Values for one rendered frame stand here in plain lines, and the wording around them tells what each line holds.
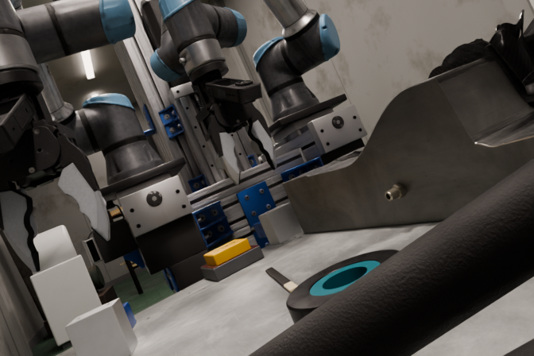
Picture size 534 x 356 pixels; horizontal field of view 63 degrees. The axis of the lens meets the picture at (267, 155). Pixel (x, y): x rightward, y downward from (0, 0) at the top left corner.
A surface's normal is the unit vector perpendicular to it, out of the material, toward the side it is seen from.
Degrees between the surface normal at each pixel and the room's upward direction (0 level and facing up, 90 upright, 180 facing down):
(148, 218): 90
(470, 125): 83
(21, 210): 89
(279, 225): 90
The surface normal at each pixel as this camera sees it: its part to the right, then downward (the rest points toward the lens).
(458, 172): -0.84, 0.35
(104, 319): 0.11, -0.10
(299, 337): -0.62, -0.70
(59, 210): 0.30, -0.18
